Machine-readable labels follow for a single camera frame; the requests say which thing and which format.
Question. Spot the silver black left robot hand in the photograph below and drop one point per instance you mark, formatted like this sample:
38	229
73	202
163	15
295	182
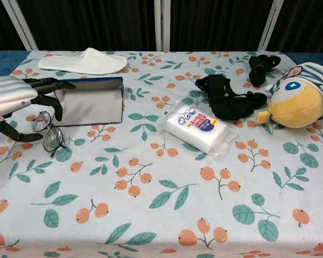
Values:
10	94

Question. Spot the dark-framed eyeglasses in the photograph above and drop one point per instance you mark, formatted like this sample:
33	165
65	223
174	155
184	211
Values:
52	141

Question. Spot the blue shallow box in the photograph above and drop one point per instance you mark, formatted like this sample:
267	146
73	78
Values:
91	107

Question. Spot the white disposable slipper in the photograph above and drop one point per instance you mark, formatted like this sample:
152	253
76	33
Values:
97	63

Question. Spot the floral fruit-print tablecloth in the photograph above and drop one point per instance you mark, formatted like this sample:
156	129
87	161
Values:
161	201

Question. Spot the white sponge in plastic wrap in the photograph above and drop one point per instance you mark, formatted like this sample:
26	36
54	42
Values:
196	126

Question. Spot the dark pleated curtain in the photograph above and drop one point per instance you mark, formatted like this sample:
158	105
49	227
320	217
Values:
218	24

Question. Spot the yellow plush with striped hat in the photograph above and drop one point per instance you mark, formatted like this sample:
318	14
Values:
296	104

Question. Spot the white slanted frame post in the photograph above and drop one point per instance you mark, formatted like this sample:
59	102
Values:
267	24
19	21

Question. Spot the white upright frame post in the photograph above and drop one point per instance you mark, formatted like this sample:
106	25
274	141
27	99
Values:
162	24

